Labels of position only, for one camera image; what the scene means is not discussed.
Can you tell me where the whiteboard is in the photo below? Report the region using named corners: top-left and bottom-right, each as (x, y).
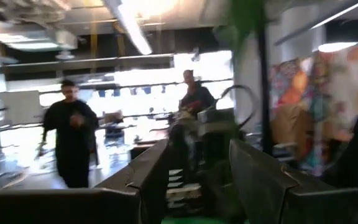
top-left (0, 90), bottom-right (45, 125)

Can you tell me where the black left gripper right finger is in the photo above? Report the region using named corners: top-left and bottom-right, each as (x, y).
top-left (228, 138), bottom-right (358, 224)

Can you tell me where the colourful floral cloth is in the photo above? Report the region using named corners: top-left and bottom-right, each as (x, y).
top-left (267, 36), bottom-right (358, 177)

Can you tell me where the brown cloth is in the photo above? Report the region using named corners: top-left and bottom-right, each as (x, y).
top-left (270, 104), bottom-right (307, 146)

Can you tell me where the oval ceiling light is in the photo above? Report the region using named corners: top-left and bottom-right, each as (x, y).
top-left (317, 41), bottom-right (358, 54)

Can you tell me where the person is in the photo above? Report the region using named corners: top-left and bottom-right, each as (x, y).
top-left (35, 79), bottom-right (101, 190)
top-left (178, 69), bottom-right (217, 121)

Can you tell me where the long ceiling light strip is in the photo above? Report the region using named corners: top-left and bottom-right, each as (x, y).
top-left (103, 0), bottom-right (154, 56)

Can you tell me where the black aluminium rig frame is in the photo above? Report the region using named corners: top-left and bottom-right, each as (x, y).
top-left (256, 29), bottom-right (275, 156)

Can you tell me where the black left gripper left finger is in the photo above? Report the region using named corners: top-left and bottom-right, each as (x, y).
top-left (0, 138), bottom-right (170, 224)

